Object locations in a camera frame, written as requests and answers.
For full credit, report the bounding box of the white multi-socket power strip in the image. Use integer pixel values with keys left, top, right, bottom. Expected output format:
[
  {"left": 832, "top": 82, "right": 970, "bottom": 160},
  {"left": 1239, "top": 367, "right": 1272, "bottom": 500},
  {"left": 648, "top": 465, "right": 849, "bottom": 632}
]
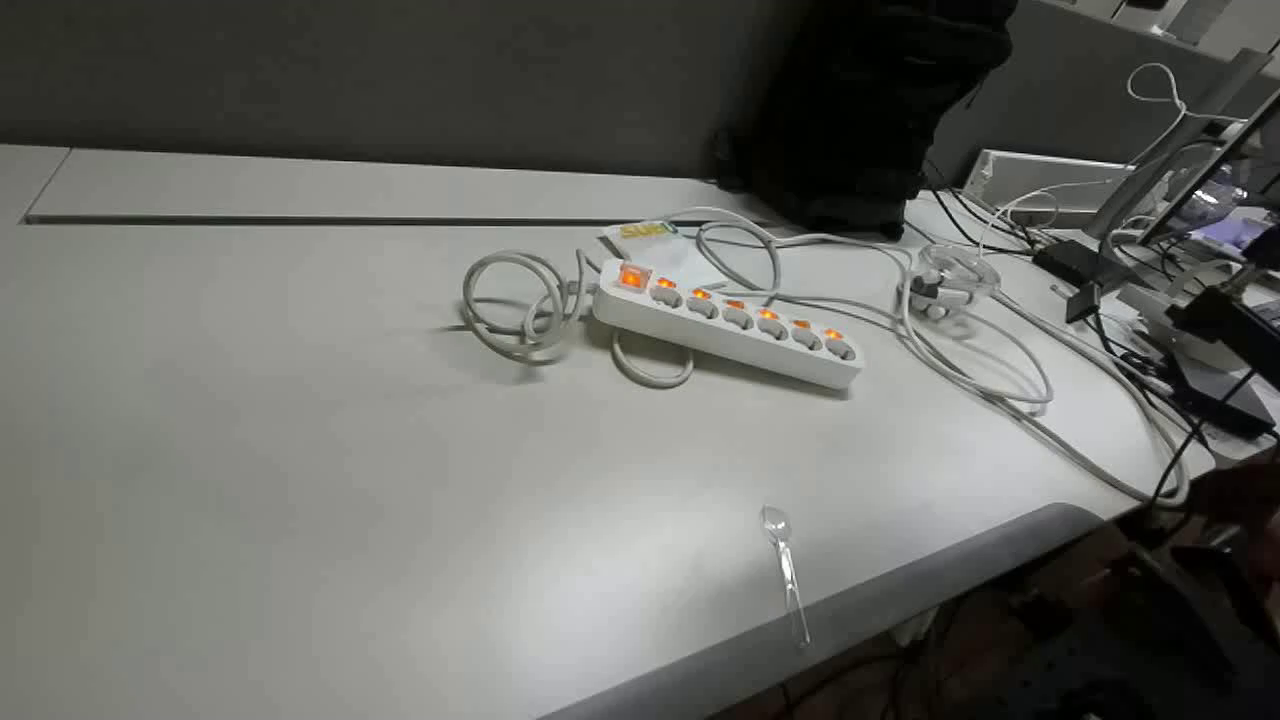
[{"left": 586, "top": 258, "right": 867, "bottom": 398}]

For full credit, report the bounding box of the clear plastic spoon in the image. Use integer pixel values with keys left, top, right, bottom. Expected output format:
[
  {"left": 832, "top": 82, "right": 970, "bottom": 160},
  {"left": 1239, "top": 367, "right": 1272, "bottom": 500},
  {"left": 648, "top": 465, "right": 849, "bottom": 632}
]
[{"left": 756, "top": 504, "right": 818, "bottom": 651}]

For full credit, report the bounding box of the clear plastic wrapper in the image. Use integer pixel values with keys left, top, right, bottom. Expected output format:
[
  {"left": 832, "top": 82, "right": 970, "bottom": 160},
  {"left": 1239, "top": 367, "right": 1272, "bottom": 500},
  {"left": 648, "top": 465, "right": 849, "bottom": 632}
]
[{"left": 903, "top": 241, "right": 1005, "bottom": 336}]

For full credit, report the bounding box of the black office chair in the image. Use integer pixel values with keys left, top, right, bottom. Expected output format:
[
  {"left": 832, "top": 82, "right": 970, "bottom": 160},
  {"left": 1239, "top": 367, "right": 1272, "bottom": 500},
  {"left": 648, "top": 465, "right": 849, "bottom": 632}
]
[{"left": 714, "top": 0, "right": 1023, "bottom": 241}]

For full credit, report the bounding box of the grey desk partition panel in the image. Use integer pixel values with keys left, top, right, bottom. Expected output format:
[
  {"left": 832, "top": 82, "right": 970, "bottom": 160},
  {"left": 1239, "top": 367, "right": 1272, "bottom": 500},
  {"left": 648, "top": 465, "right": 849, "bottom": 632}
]
[{"left": 0, "top": 0, "right": 818, "bottom": 179}]

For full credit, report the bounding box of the white flat box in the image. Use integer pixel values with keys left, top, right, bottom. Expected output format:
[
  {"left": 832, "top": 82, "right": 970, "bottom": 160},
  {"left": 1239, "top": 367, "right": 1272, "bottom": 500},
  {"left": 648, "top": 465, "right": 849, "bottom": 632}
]
[{"left": 959, "top": 144, "right": 1135, "bottom": 225}]

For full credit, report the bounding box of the black clamp stand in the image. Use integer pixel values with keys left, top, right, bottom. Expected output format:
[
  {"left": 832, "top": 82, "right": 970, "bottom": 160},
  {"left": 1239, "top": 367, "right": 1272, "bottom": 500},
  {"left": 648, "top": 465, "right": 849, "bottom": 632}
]
[{"left": 1033, "top": 237, "right": 1280, "bottom": 446}]

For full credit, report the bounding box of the open laptop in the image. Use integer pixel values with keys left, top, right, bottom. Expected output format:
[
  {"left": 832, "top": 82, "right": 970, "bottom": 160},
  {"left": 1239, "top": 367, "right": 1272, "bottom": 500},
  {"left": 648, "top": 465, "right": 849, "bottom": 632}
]
[{"left": 1082, "top": 76, "right": 1280, "bottom": 292}]

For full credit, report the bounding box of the white power cord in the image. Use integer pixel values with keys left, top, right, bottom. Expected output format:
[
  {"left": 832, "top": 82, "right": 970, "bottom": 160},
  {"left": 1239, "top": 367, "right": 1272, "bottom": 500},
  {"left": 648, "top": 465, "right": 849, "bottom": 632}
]
[{"left": 458, "top": 207, "right": 1192, "bottom": 508}]

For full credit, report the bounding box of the black cable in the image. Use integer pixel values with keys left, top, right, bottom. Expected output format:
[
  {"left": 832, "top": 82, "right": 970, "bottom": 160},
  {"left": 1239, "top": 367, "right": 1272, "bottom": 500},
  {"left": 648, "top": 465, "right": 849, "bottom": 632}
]
[{"left": 931, "top": 183, "right": 1280, "bottom": 512}]

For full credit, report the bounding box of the white looped thin cable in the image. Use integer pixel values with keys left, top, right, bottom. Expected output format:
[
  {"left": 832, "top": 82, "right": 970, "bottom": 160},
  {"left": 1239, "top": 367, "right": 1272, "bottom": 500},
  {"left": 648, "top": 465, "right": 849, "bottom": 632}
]
[{"left": 1119, "top": 62, "right": 1192, "bottom": 153}]

